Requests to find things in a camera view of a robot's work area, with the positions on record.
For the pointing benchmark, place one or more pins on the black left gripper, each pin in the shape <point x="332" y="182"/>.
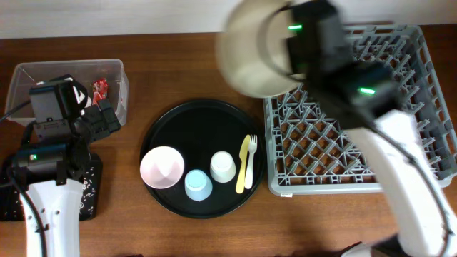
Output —
<point x="105" y="119"/>

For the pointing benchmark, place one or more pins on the red snack wrapper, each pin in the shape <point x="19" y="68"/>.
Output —
<point x="100" y="90"/>

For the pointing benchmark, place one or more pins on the beige plate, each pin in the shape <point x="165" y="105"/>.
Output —
<point x="251" y="50"/>

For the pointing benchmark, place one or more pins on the pink bowl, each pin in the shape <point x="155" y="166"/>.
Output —
<point x="162" y="167"/>

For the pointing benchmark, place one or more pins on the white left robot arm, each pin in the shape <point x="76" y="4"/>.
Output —
<point x="52" y="174"/>

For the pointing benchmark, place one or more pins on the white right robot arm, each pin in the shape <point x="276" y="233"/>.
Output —
<point x="366" y="101"/>

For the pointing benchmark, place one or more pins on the clear plastic waste bin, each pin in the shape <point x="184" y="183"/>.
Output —
<point x="27" y="75"/>

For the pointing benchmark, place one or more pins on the grey dishwasher rack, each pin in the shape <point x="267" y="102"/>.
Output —
<point x="309" y="153"/>

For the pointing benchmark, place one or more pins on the rice grains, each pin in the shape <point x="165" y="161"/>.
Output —
<point x="87" y="185"/>

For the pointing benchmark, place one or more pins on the round black tray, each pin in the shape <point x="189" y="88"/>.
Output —
<point x="198" y="129"/>

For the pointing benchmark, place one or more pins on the light blue cup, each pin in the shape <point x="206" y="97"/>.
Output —
<point x="198" y="185"/>

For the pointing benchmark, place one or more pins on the yellow plastic knife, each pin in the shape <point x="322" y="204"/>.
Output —
<point x="242" y="171"/>

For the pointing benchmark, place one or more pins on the rectangular black tray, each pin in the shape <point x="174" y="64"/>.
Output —
<point x="89" y="192"/>

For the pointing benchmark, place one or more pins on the white cup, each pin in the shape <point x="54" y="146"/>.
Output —
<point x="222" y="167"/>

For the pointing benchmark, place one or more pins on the white plastic fork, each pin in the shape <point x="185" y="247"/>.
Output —
<point x="252" y="147"/>

